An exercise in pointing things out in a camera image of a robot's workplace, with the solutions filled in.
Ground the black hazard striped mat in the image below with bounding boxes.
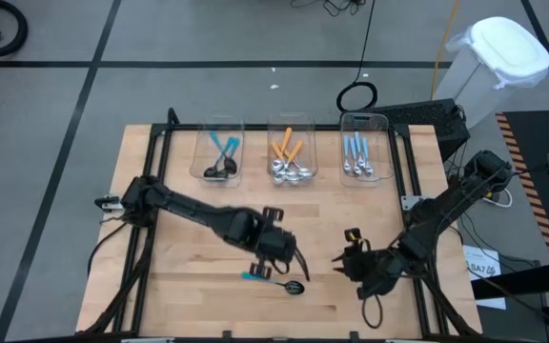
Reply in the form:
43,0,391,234
496,110,549,263

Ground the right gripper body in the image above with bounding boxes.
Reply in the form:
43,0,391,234
344,227,402,300

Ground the black computer case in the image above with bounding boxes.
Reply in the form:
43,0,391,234
372,98,472,163

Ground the light blue handled silver spoon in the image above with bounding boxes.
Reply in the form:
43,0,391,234
354,131,366,169
349,137,362,176
342,134,353,173
361,136,375,175

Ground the white paper sheet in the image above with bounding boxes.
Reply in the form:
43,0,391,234
462,244,508,311

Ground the white lidded trash bin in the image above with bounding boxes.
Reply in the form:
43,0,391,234
434,16,549,129

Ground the black metal table frame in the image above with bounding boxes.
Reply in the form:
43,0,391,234
76,107,483,343

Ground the white power cable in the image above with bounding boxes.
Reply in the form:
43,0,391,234
486,189,515,210

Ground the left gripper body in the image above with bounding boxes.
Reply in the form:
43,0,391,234
250,207,298,280

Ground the yellow hanging cable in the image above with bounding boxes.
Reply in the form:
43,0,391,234
429,0,462,101

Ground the silver mounting bracket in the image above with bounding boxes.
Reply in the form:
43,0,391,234
94,193,126,213
400,194,421,212

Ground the black metal beam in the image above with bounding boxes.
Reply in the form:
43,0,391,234
469,273,549,302

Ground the clear plastic bin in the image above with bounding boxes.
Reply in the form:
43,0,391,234
338,111,395,188
266,111,319,188
189,112,246,188

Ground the black hanging cable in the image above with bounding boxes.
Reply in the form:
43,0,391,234
335,0,379,114

